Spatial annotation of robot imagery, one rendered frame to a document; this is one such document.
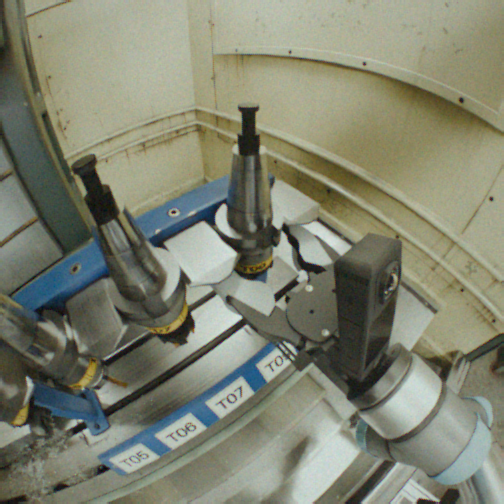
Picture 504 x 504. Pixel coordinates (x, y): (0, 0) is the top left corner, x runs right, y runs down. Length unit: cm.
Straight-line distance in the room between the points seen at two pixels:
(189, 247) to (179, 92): 104
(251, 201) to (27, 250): 76
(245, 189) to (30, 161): 67
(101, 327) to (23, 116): 63
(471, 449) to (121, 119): 126
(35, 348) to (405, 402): 28
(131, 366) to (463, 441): 54
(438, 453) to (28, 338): 32
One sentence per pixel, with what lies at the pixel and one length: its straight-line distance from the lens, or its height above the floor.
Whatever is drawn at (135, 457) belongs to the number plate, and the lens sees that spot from 48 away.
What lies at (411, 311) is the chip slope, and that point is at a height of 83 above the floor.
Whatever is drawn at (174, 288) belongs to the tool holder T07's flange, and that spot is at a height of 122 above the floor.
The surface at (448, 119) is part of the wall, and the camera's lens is 55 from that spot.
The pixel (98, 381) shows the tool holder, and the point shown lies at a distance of 27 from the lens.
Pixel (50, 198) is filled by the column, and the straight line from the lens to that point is 80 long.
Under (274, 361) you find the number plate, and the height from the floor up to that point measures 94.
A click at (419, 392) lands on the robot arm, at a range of 21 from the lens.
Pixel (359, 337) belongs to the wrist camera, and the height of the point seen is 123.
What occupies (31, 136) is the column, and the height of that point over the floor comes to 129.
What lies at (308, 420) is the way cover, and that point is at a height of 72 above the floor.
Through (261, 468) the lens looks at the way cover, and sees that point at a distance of 64.
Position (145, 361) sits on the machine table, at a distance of 53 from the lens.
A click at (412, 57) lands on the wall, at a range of 56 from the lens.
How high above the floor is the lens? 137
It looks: 49 degrees down
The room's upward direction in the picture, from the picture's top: straight up
